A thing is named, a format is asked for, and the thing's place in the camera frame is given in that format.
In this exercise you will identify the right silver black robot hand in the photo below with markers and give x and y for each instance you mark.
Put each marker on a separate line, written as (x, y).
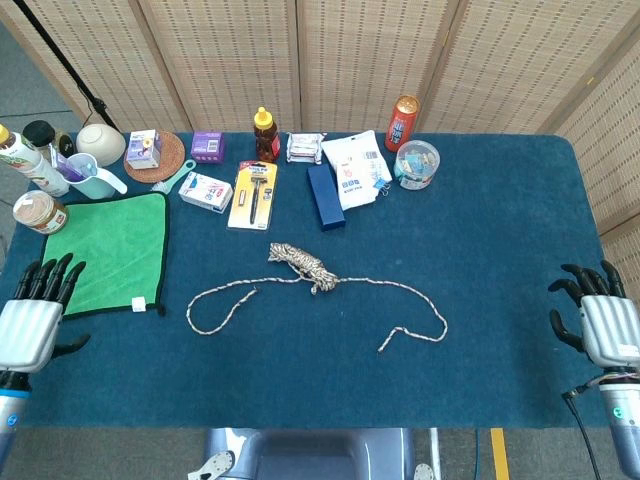
(610, 330)

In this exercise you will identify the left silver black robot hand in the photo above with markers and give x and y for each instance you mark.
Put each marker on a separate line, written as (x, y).
(27, 335)

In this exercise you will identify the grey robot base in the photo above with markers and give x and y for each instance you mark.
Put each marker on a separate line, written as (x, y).
(310, 455)

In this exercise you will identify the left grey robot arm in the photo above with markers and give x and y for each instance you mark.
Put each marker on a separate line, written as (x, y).
(10, 415)

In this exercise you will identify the peanut butter jar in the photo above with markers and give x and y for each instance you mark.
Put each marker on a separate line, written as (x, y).
(37, 210)

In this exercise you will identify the green microfibre cloth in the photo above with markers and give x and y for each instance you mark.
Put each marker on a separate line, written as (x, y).
(115, 245)

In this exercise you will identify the blue table cover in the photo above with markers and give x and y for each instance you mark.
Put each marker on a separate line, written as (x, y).
(475, 240)

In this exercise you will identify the pale teal measuring cup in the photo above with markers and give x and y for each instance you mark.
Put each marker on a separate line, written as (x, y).
(95, 182)

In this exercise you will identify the white bottle with yellow cap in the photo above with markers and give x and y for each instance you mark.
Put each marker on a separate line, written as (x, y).
(30, 165)

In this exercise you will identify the purple tool in cup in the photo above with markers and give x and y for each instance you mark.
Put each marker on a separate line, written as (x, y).
(70, 170)

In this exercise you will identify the small dark round jar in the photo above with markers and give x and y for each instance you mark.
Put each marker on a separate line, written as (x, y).
(65, 145)

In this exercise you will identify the jar with black lid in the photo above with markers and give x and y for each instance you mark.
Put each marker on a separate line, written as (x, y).
(39, 132)

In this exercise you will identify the beige bowl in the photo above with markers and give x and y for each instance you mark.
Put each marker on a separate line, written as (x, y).
(100, 142)

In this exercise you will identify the white table leg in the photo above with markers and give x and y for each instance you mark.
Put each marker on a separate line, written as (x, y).
(435, 450)

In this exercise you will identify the small white purple carton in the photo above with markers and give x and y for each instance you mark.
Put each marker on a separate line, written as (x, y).
(142, 150)

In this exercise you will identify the pale teal brush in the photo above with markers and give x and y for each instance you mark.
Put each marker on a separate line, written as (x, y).
(180, 175)

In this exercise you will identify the white blue red box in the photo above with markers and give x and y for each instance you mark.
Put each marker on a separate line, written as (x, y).
(205, 192)

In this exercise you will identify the round woven coaster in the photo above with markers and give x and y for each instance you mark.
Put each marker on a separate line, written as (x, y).
(172, 150)

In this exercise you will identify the black tripod stand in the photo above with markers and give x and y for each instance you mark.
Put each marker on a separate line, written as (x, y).
(98, 107)

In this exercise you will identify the clear tub of clips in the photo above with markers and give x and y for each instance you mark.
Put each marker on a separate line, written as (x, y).
(416, 165)

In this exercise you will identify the purple box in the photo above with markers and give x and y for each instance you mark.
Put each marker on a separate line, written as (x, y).
(207, 147)

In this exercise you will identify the razor in yellow pack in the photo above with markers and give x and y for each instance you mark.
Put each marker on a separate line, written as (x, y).
(252, 197)

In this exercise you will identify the small binder clip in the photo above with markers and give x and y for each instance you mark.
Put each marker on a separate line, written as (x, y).
(384, 187)

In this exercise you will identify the red drink can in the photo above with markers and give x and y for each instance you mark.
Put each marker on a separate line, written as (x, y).
(400, 127)

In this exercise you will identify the white printed plastic bag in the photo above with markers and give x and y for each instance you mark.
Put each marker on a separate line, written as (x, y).
(355, 170)

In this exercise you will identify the honey bear bottle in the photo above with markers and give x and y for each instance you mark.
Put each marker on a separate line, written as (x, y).
(267, 140)

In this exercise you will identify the navy blue box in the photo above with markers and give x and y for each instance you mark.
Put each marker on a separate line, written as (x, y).
(325, 197)

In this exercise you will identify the bamboo folding screen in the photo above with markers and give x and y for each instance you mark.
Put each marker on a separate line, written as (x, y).
(375, 60)

